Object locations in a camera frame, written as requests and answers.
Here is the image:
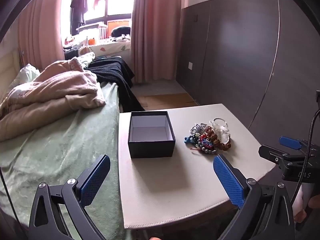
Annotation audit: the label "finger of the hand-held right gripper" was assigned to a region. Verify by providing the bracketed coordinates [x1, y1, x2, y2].
[279, 136, 302, 151]
[258, 144, 285, 161]

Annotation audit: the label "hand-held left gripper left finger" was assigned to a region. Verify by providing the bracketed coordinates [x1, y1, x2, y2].
[29, 154, 111, 240]

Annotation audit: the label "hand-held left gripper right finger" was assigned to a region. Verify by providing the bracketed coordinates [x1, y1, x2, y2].
[212, 154, 295, 240]

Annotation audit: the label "pile of beaded jewelry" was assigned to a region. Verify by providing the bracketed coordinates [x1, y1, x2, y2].
[184, 117, 232, 155]

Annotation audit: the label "black cardboard box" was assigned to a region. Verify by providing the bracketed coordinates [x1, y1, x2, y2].
[128, 111, 176, 159]

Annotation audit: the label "person's right hand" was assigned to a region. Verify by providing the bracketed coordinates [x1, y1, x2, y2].
[294, 195, 320, 223]

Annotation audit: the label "bed with green sheet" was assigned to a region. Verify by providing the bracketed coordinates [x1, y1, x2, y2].
[0, 82, 130, 240]

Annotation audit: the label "pink fleece blanket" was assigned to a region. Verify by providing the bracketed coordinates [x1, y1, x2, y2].
[0, 57, 107, 140]

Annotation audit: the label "flattened cardboard sheets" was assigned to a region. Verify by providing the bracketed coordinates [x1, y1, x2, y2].
[136, 93, 198, 108]

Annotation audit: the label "black knitted cloth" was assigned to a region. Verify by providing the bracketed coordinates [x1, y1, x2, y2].
[86, 56, 145, 113]

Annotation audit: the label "pale green pillow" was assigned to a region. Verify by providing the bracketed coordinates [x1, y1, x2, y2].
[5, 64, 40, 98]

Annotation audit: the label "printed windowsill cloth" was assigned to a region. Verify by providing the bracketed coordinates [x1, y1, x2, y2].
[89, 40, 132, 57]

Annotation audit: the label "beige padded headboard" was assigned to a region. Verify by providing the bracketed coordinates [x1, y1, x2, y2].
[0, 49, 20, 103]

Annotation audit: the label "black cushion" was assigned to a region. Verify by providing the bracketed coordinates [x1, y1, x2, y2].
[111, 26, 132, 38]

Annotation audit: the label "pink curtain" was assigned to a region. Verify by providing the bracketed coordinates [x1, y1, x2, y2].
[130, 0, 189, 83]
[17, 0, 65, 72]

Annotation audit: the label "hanging dark garment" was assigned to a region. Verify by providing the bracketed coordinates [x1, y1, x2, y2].
[70, 0, 89, 35]

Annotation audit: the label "black braided cable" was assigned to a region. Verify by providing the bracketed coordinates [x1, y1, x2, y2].
[290, 111, 320, 205]

